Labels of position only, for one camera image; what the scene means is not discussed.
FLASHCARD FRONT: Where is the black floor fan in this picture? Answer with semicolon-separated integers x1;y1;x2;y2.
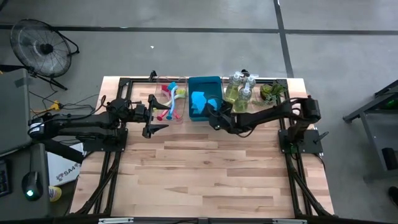
9;17;81;91

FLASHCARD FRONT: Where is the green dish soap bottle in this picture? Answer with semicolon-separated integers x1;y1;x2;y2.
224;71;244;105
233;86;253;114
244;73;259;91

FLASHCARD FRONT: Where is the pink dish brush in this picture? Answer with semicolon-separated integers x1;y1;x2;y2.
160;84;181;120
156;105;175;122

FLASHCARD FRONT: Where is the yellow power plug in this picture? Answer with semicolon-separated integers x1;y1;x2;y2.
30;100;62;114

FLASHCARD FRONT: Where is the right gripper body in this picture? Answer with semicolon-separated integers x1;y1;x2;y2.
207;107;241;135

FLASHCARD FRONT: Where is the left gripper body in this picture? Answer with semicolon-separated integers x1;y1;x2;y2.
133;94;158;139

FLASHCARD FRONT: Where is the white cardboard box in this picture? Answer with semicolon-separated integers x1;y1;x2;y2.
46;142;85;187

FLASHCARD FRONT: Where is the black keyboard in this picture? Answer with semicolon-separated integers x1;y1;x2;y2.
0;160;12;198

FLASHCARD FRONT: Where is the grey monitor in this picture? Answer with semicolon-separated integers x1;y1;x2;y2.
0;68;32;157

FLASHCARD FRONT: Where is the person's foot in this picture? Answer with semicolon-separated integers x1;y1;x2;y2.
388;185;398;207

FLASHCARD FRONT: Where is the silver bracket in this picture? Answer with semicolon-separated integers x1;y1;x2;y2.
98;217;135;224
272;218;308;224

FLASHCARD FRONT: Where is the green dish brush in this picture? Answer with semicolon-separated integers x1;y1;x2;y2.
161;88;187;108

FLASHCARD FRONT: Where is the dark grey desk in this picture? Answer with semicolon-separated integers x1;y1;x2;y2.
0;143;52;220

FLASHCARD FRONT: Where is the teal plastic bin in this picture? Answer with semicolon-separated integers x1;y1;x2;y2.
187;75;224;122

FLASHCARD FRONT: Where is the black computer mouse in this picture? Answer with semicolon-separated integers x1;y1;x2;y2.
21;170;44;202

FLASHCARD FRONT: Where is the black diagonal beam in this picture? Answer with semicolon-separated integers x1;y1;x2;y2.
32;138;85;165

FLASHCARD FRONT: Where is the potted succulent plant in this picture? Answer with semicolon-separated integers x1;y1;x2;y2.
251;81;289;107

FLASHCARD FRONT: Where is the clear plastic bin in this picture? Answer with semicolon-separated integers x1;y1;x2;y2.
151;74;188;124
221;76;262;121

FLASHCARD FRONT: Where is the black table frame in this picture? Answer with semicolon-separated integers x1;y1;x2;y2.
70;70;336;218

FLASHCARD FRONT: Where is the yellow round cap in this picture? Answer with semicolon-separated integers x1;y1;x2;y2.
49;185;63;203

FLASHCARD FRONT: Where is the blue dish brush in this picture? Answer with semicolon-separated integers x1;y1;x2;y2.
165;81;178;121

